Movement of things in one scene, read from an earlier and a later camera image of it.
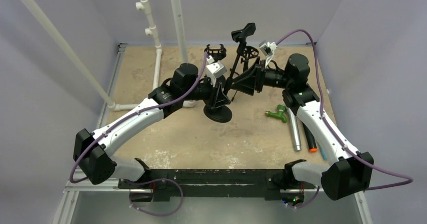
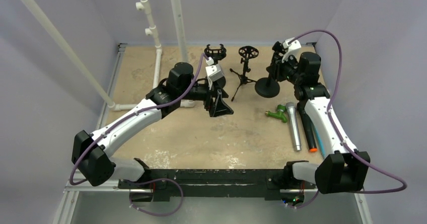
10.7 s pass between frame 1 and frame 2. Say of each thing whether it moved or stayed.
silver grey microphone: stayed
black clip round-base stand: moved
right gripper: moved
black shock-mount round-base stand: stayed
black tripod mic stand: stayed
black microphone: stayed
